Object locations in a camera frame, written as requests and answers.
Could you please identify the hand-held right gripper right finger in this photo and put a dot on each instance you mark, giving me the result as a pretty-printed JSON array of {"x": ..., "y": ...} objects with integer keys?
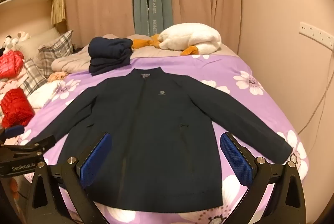
[{"x": 234, "y": 158}]

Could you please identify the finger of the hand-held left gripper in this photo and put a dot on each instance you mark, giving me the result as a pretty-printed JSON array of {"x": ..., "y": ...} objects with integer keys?
[
  {"x": 43, "y": 142},
  {"x": 14, "y": 131}
]

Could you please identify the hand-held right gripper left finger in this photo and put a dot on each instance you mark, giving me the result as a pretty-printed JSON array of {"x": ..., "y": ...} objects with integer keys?
[{"x": 96, "y": 158}]

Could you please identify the navy zip jacket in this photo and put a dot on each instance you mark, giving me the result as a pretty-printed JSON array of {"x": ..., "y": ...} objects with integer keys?
[{"x": 156, "y": 135}]

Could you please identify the pink clothes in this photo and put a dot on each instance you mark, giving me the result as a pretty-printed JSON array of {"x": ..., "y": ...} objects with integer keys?
[{"x": 10, "y": 85}]

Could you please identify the folded navy clothes stack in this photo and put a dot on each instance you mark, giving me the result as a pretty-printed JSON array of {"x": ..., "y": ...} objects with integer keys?
[{"x": 109, "y": 54}]

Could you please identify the red puffer jacket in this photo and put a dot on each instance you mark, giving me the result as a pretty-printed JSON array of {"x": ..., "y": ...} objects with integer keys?
[
  {"x": 10, "y": 63},
  {"x": 17, "y": 107}
]

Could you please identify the white cloth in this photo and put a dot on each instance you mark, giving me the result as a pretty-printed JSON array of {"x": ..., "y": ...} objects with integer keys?
[{"x": 44, "y": 94}]

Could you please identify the plaid pillow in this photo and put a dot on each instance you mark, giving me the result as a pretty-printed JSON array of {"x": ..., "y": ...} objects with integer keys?
[
  {"x": 32, "y": 75},
  {"x": 56, "y": 50}
]

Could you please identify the purple floral blanket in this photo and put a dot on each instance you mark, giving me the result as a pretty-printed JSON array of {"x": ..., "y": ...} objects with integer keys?
[{"x": 261, "y": 105}]

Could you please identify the orange fluffy cloth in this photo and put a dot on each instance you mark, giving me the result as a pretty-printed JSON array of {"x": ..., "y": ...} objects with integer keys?
[{"x": 57, "y": 76}]

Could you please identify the beige quilt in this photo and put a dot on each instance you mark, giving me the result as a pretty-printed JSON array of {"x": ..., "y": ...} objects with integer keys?
[{"x": 70, "y": 62}]

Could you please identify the small plush toys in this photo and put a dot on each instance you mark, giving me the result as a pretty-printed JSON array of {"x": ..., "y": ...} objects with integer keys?
[{"x": 18, "y": 38}]

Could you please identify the white goose plush toy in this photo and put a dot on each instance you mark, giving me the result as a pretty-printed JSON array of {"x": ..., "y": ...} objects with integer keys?
[{"x": 190, "y": 36}]

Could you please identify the white wall power strip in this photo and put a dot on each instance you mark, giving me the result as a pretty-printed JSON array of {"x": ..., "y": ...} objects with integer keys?
[{"x": 317, "y": 33}]

